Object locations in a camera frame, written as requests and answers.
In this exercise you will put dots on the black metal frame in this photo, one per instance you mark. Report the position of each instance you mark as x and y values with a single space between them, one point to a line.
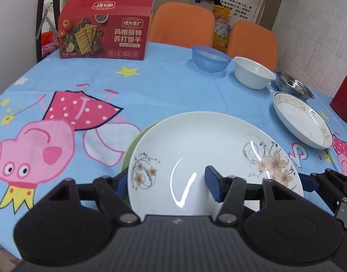
38 19

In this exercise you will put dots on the white bowl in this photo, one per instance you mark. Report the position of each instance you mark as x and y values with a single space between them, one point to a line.
251 75

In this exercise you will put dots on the white gold-rimmed plate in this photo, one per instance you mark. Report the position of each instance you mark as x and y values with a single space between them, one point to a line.
299 119

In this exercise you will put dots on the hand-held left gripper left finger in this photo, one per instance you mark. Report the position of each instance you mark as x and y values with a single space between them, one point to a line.
121 180

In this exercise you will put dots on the stainless steel bowl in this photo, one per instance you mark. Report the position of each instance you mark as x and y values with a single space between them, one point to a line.
294 86

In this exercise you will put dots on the red cracker box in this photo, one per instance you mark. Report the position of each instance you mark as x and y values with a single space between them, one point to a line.
105 34

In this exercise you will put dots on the orange chair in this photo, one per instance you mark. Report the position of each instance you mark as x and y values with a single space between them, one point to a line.
180 24
253 44

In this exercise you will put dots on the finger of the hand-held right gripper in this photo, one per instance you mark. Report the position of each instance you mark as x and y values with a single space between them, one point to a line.
307 183

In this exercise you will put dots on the red floral cloth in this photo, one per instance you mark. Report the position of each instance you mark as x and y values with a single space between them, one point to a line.
48 44

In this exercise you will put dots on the text wall poster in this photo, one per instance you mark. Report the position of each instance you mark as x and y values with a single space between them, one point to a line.
247 2

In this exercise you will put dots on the blue plastic bowl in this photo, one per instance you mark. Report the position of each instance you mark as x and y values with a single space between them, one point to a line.
210 61

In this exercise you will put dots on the yellow packet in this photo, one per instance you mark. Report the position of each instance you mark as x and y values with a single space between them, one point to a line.
221 34

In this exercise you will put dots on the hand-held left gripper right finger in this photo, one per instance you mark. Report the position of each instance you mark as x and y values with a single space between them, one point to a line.
213 182

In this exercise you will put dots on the red thermos flask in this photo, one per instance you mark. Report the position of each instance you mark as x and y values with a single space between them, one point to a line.
345 99

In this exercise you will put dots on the green plate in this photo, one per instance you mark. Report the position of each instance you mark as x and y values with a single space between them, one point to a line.
128 154

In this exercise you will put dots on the white floral plate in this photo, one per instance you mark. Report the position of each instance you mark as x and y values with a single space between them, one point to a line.
190 147

